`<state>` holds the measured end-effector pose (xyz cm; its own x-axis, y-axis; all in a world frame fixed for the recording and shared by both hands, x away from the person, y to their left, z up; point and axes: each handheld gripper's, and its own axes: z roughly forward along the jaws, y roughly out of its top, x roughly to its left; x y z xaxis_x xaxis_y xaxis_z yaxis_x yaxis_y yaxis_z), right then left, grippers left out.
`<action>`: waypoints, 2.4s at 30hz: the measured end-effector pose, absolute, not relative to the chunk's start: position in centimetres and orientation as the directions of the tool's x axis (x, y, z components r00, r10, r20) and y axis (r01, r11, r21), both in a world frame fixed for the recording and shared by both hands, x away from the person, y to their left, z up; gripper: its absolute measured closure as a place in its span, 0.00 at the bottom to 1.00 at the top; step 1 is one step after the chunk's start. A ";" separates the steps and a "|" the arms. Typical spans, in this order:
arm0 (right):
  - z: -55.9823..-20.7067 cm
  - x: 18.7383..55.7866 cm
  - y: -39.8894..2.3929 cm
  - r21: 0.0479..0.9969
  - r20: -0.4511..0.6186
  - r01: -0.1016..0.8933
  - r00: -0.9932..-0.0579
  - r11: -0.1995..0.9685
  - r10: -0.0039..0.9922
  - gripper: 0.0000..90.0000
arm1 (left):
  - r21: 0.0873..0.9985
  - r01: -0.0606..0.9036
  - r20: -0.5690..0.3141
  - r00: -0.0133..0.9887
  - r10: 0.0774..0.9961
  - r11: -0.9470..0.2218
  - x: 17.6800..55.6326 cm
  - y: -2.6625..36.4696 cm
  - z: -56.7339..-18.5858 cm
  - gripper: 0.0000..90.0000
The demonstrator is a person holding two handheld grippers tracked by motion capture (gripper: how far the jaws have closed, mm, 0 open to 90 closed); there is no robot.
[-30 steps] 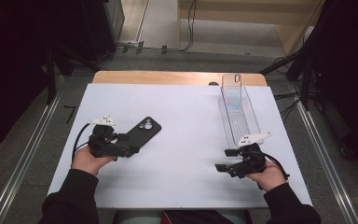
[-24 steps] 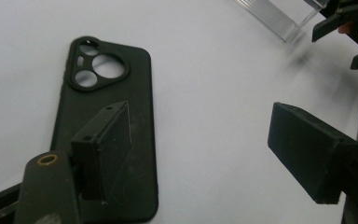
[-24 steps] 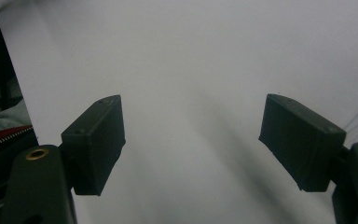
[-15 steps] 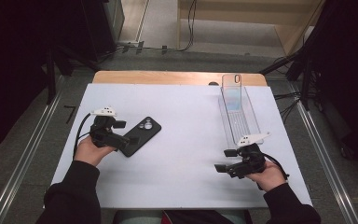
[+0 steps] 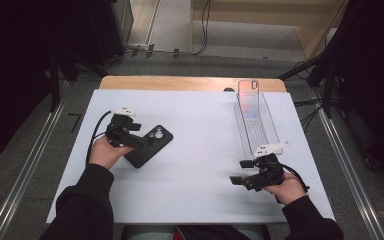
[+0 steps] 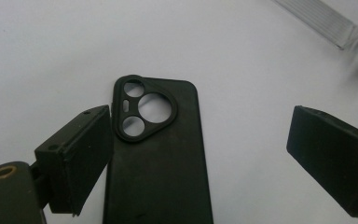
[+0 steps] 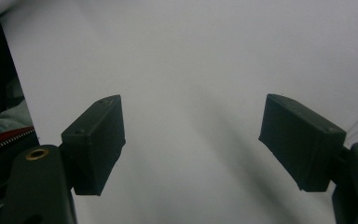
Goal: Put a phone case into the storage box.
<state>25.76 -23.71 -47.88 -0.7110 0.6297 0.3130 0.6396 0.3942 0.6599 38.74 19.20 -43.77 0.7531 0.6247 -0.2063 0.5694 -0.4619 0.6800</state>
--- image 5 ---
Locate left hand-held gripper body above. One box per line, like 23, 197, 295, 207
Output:
104, 106, 148, 149

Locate light wooden shelf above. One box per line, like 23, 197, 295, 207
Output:
189, 0, 349, 59

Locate person's left hand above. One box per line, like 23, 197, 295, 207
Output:
88, 134, 135, 170

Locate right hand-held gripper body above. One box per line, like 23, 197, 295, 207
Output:
242, 141, 290, 193

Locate black floor cables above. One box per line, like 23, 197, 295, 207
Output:
293, 98, 324, 133

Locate dark cabinet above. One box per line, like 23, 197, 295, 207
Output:
86, 0, 134, 64

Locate aluminium floor rail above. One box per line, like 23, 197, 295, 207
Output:
0, 81, 69, 240
313, 89, 384, 240

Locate black hanging cables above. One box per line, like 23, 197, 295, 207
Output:
193, 0, 213, 56

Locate black phone case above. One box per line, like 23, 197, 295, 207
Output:
123, 124, 174, 169

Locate black metal stand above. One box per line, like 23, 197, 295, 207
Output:
278, 33, 348, 118

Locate black tripod stand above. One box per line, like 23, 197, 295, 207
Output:
48, 46, 109, 113

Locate person's right hand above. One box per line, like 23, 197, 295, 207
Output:
263, 171, 308, 206

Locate right hand-held gripper cable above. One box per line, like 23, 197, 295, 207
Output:
281, 164, 311, 194

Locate hand-held gripper cable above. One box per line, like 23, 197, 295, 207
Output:
85, 110, 113, 166
281, 164, 311, 194

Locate wooden table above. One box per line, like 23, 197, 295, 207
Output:
98, 75, 288, 93

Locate clear plastic rack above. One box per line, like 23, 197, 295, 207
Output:
234, 92, 284, 159

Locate left hand-held gripper cable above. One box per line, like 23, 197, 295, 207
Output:
85, 110, 113, 166

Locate white board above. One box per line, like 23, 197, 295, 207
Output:
45, 88, 336, 224

